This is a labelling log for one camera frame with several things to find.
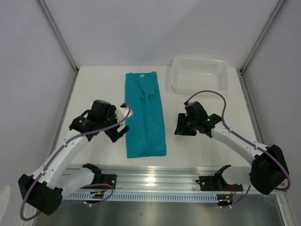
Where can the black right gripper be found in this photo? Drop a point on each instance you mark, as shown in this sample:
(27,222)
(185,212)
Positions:
(180,129)

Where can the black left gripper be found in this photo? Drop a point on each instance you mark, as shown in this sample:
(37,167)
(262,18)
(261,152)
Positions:
(114,133)

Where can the teal t shirt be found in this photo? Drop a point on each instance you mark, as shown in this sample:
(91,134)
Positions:
(146,137)

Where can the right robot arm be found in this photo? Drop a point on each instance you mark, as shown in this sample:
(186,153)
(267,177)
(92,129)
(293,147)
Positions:
(267,166)

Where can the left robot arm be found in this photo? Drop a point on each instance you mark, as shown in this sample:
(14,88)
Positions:
(42,189)

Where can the white perforated plastic basket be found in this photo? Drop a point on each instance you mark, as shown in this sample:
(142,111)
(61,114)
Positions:
(192,74)

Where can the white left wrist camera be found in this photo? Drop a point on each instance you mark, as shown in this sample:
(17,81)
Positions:
(124,112)

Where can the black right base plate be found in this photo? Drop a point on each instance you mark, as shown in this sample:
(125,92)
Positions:
(213,183)

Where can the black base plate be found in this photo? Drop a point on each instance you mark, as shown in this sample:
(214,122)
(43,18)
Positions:
(110,179)
(213,183)

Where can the right aluminium frame post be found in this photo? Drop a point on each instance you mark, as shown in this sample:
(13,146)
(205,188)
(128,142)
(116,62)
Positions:
(280,5)

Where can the aluminium frame post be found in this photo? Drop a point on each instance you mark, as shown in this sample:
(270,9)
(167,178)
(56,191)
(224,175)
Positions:
(57,34)
(280,5)

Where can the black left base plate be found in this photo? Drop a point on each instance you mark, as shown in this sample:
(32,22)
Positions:
(110,179)

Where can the aluminium rail beam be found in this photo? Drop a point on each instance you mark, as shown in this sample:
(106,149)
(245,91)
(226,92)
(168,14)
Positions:
(157,179)

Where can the white slotted cable duct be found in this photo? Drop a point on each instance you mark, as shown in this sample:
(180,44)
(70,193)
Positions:
(142,197)

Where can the left aluminium frame post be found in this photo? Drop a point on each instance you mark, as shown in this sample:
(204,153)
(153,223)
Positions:
(57,34)

